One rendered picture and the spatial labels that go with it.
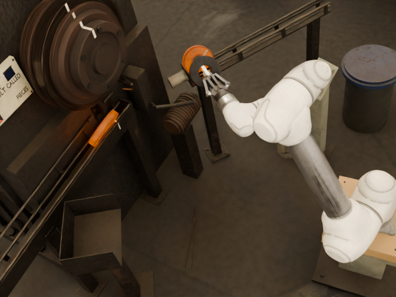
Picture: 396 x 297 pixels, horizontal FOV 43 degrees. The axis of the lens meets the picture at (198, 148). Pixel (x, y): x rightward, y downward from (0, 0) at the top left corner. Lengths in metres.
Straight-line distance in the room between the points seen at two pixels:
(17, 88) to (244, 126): 0.92
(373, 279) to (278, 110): 1.21
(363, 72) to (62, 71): 1.57
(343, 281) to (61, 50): 1.63
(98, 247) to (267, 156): 1.25
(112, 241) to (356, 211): 0.95
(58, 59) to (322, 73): 0.92
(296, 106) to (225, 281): 1.20
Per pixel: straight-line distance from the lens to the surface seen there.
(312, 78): 1.65
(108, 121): 2.15
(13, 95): 1.99
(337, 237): 1.92
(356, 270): 2.51
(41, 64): 1.86
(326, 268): 2.54
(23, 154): 2.12
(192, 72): 2.40
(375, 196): 1.99
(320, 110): 2.55
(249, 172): 2.85
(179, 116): 2.47
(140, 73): 2.34
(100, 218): 2.13
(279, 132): 1.57
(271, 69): 3.40
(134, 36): 2.43
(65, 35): 1.88
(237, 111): 2.16
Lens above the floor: 2.32
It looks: 51 degrees down
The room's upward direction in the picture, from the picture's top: 14 degrees counter-clockwise
